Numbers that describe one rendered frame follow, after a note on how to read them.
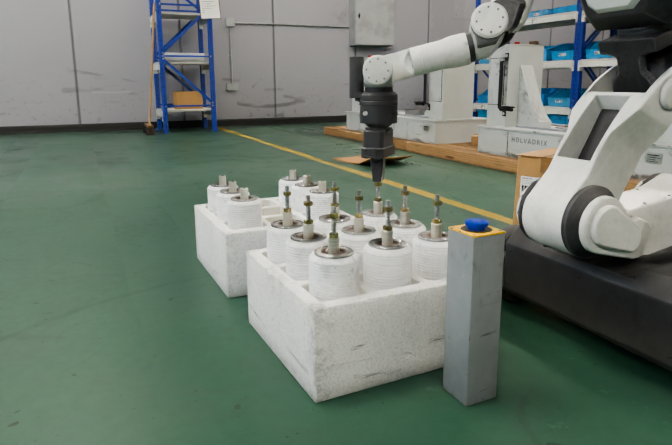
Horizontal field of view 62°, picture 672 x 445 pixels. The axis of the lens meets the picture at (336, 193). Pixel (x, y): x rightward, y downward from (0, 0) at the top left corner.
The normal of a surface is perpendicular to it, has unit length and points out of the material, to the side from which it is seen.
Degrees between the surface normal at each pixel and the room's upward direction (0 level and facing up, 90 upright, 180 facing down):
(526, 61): 90
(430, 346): 90
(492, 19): 77
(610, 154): 90
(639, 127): 113
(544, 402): 0
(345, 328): 90
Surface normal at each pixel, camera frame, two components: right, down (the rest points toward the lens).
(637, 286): -0.65, -0.62
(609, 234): 0.41, 0.18
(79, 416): 0.00, -0.98
